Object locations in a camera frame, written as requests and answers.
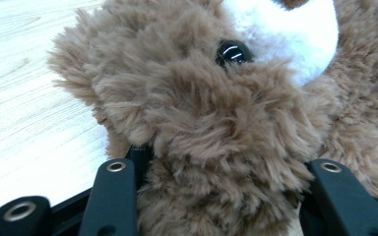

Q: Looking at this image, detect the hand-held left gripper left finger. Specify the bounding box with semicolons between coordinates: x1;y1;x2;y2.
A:
125;145;155;192

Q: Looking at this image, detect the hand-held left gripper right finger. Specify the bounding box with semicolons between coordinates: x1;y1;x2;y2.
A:
297;188;313;236

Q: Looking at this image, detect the brown teddy bear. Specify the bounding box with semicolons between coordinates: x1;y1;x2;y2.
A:
46;0;378;236

